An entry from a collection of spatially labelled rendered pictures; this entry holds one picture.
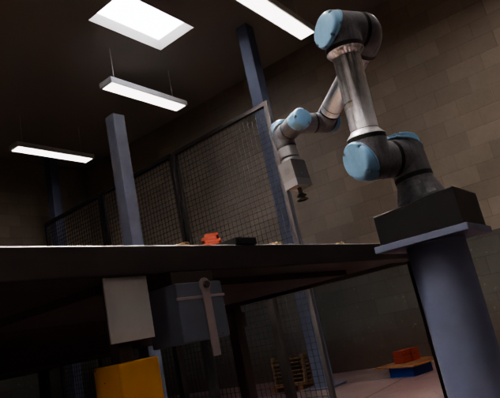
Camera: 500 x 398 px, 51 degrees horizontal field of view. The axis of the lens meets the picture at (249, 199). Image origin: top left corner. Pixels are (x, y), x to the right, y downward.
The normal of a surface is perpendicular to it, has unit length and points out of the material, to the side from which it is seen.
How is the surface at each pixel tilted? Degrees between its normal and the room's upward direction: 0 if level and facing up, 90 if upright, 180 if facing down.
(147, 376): 90
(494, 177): 90
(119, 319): 90
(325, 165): 90
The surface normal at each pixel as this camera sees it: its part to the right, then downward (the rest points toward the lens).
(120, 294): 0.74, -0.31
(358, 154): -0.84, 0.23
